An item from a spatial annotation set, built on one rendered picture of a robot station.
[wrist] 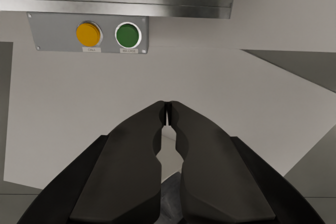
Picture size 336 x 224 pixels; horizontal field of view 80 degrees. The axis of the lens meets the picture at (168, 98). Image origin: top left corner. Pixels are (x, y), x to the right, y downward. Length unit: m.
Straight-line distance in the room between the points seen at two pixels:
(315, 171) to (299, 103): 1.90
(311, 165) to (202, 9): 2.21
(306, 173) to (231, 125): 1.93
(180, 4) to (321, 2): 0.33
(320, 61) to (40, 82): 1.69
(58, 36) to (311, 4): 0.53
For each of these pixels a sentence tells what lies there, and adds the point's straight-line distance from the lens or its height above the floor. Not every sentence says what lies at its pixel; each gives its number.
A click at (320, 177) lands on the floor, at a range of 2.65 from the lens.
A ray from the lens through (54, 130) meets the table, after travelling 0.69.
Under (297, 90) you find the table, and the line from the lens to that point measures 0.66.
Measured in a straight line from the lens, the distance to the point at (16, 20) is 0.58.
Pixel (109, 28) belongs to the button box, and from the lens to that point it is 0.40.
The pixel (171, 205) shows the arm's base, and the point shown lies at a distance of 0.53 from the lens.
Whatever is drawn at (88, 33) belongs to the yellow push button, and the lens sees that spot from 0.40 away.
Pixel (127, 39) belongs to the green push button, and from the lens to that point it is 0.39.
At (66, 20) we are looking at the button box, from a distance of 0.42.
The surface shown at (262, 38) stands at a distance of 0.55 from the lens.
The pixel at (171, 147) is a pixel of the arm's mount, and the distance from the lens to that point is 0.60.
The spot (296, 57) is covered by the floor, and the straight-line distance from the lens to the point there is 1.69.
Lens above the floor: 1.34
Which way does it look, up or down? 61 degrees down
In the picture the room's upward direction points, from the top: 176 degrees clockwise
